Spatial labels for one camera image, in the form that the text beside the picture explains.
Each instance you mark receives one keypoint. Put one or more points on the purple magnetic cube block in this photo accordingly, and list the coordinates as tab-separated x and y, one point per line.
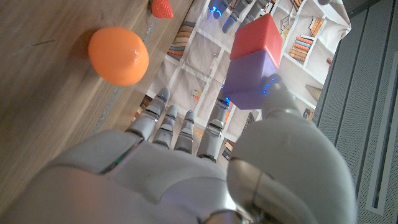
245	77

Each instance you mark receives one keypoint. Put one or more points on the printed bookshelf backdrop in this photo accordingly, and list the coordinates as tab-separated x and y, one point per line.
199	68

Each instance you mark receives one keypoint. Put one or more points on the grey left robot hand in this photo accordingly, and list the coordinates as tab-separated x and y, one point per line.
233	12

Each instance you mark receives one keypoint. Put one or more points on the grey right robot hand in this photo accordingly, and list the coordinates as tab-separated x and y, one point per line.
174	180

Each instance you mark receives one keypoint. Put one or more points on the red magnetic cube block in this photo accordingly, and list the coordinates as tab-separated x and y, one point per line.
256	35

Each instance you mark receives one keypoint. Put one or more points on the orange ball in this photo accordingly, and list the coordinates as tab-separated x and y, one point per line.
118	56

